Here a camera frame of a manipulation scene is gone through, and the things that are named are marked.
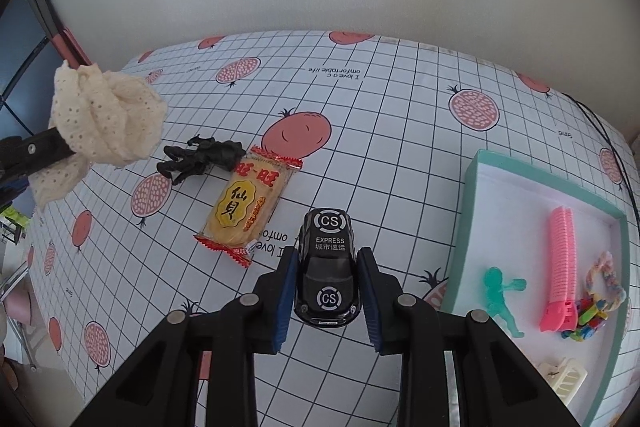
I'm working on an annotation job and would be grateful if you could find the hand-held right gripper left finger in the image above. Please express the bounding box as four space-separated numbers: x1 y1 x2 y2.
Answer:
70 248 301 427

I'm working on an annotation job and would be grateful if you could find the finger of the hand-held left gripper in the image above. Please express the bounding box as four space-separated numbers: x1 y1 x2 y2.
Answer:
0 127 76 178
0 176 31 204

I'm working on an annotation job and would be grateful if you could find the teal box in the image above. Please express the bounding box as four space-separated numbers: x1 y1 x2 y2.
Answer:
442 149 630 427

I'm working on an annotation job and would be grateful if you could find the grid-print tablecloth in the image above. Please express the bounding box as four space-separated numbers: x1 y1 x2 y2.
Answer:
25 29 636 427

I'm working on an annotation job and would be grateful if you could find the pink hair roller clip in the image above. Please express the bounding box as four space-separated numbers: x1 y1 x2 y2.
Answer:
540 206 581 334

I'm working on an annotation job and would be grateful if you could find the cream lace cloth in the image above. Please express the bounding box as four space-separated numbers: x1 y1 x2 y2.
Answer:
32 61 168 210

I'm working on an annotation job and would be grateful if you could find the pastel chenille loop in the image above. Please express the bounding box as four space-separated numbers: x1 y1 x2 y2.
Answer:
585 251 627 313

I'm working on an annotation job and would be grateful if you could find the yellow snack packet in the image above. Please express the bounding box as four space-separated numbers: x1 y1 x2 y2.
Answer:
194 147 303 268

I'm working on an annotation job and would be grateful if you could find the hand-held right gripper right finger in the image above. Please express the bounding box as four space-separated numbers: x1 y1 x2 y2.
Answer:
356 248 583 427

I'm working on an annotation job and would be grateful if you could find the cream hair claw clip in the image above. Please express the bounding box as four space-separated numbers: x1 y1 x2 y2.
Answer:
535 357 590 405

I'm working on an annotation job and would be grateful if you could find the colourful plastic block toy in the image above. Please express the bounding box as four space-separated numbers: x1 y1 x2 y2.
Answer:
560 299 608 342

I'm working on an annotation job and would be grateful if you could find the pink strip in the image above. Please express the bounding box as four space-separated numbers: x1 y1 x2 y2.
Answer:
50 27 93 68

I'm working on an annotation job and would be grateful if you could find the teal toy figure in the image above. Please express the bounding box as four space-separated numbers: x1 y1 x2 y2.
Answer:
482 268 528 339

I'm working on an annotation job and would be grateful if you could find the black toy figure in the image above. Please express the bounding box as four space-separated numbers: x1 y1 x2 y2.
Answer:
156 134 247 185

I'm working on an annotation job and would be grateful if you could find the black toy car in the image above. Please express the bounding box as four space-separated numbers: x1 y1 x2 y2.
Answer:
294 207 362 328

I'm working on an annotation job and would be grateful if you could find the black cable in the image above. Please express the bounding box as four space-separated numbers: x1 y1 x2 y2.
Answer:
562 93 636 208

